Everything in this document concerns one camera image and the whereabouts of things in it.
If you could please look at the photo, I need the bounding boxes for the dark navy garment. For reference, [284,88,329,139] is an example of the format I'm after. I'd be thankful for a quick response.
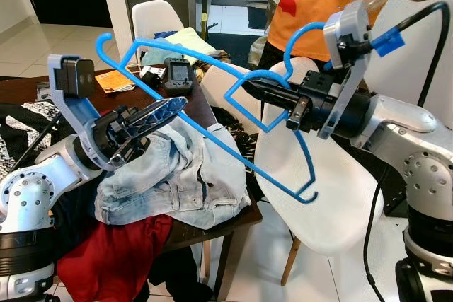
[53,175,100,246]

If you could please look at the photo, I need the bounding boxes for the dark floor mat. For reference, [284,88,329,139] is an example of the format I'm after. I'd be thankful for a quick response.
[205,30,266,52]

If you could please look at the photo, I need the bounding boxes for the pale washed denim garment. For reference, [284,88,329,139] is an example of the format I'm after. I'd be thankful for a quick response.
[94,115,252,231]

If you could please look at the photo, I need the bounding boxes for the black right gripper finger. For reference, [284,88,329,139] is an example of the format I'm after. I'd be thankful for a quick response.
[249,76,308,95]
[246,83,311,108]

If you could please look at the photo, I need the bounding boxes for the blue tape tab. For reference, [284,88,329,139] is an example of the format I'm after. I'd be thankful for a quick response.
[369,28,406,57]

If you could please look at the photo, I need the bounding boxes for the black white patterned cloth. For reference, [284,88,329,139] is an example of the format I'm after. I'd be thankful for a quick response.
[212,108,259,175]

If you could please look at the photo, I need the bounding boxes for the black cloth garment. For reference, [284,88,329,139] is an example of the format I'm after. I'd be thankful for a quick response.
[142,242,213,302]

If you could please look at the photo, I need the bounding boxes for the teal cloth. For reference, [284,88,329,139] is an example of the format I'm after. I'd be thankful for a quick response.
[142,40,178,66]

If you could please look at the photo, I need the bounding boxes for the red cloth garment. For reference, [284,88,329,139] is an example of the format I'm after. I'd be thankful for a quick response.
[57,214,174,302]

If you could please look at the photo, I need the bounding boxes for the pale yellow cloth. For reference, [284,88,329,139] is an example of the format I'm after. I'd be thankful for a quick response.
[166,28,217,59]

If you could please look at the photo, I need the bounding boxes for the small black white item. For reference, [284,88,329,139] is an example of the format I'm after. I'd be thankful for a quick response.
[138,65,164,83]

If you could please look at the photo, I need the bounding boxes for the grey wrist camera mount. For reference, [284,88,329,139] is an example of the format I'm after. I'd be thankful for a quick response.
[47,54,121,172]
[319,1,374,140]

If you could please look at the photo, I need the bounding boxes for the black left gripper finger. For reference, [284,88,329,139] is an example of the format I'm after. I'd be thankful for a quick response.
[122,139,153,168]
[126,98,188,140]

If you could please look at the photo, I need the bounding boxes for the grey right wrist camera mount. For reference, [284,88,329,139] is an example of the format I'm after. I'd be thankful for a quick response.
[319,1,374,140]

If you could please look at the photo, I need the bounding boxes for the grey black handheld device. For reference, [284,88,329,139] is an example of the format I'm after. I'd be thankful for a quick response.
[163,58,195,98]

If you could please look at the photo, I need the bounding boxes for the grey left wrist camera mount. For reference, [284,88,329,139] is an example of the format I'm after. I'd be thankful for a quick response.
[47,54,121,172]

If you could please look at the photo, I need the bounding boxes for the orange yellow paper packet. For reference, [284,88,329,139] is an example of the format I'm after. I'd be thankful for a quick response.
[96,69,135,94]

